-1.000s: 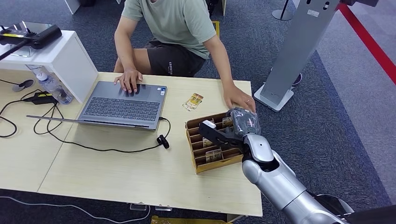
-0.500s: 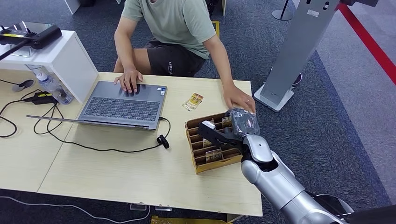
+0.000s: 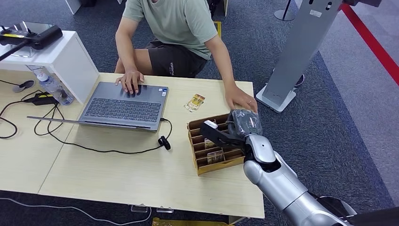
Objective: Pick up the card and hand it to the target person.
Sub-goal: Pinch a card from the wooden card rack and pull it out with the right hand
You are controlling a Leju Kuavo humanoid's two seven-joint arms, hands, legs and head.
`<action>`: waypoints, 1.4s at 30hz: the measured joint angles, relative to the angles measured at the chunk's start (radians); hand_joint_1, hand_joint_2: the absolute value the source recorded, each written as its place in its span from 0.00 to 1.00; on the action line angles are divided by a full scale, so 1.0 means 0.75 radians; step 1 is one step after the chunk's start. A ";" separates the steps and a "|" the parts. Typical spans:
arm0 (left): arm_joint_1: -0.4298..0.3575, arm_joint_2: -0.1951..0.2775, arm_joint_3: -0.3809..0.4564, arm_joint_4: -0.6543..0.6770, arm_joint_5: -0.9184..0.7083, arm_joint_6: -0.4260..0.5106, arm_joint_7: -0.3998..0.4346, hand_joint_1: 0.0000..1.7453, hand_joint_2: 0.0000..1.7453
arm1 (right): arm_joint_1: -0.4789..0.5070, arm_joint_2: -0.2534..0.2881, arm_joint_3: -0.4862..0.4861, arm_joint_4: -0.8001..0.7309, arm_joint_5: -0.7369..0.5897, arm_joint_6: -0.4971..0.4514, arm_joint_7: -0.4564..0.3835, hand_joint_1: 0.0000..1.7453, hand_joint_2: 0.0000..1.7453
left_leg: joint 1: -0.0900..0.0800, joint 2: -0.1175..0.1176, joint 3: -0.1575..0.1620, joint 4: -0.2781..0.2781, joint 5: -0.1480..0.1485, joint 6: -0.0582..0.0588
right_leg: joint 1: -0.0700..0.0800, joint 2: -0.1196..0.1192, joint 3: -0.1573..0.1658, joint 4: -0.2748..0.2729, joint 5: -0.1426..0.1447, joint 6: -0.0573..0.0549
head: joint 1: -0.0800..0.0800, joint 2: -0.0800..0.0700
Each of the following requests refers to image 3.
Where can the grey laptop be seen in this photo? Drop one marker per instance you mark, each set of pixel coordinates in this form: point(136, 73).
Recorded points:
point(124, 109)

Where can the white cabinet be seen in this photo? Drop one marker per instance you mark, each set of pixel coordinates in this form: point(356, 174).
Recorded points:
point(73, 6)

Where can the clear acrylic stand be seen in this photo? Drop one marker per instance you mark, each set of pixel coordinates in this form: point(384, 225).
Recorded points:
point(25, 53)

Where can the grey round puck device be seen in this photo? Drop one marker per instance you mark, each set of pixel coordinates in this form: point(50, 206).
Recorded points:
point(25, 85)

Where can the clear plastic water bottle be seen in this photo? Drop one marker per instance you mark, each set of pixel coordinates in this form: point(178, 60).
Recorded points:
point(53, 89)

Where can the clear plastic bracket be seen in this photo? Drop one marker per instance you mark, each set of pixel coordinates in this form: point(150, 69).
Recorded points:
point(139, 209)
point(164, 210)

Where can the yellow printed card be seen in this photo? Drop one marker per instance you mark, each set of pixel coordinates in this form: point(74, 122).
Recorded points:
point(215, 157)
point(194, 102)
point(209, 144)

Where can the dark shoe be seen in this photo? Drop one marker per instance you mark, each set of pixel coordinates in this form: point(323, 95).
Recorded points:
point(300, 80)

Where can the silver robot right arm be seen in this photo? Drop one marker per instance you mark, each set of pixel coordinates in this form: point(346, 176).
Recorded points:
point(280, 184)

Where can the yellow seat edge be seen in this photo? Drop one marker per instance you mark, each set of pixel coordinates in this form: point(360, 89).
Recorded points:
point(218, 27)

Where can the person's left hand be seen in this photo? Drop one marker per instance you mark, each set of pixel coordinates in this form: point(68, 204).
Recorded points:
point(238, 96)

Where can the person's right hand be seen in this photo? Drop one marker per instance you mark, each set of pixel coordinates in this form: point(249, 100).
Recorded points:
point(131, 78)

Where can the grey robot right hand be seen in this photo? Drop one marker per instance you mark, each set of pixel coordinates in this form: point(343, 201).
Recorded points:
point(246, 121)

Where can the person's right forearm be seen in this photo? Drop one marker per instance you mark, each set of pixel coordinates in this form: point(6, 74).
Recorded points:
point(126, 56)

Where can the black power adapter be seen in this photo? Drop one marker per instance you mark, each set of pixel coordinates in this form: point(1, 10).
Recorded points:
point(43, 100)

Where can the person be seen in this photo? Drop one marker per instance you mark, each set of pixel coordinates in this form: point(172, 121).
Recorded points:
point(174, 25)

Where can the white desk shelf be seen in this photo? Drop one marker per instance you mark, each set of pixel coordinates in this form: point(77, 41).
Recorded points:
point(71, 62)

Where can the black rod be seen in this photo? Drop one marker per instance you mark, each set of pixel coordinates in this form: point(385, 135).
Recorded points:
point(12, 50)

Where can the shiny silver dome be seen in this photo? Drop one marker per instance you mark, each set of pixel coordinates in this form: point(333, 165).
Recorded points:
point(339, 206)

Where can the red barrier belt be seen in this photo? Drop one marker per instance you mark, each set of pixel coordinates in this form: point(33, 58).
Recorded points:
point(371, 40)

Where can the person's left forearm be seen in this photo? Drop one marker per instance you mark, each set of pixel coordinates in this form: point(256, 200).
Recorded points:
point(224, 67)

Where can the round stanchion base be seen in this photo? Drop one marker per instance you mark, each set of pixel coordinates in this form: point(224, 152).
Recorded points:
point(283, 15)

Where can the wooden card organizer box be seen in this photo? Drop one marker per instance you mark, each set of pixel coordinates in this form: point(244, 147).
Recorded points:
point(207, 168)

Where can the yellow object under desk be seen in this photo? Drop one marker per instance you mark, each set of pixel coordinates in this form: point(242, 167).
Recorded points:
point(187, 223)

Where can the black remote controller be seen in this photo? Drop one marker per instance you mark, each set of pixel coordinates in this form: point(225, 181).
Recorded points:
point(43, 37)

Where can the black and white wrist camera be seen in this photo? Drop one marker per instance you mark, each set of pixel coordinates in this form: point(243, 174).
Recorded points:
point(218, 135)

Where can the grey kiosk stand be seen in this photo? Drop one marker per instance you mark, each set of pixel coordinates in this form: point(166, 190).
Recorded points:
point(299, 46)

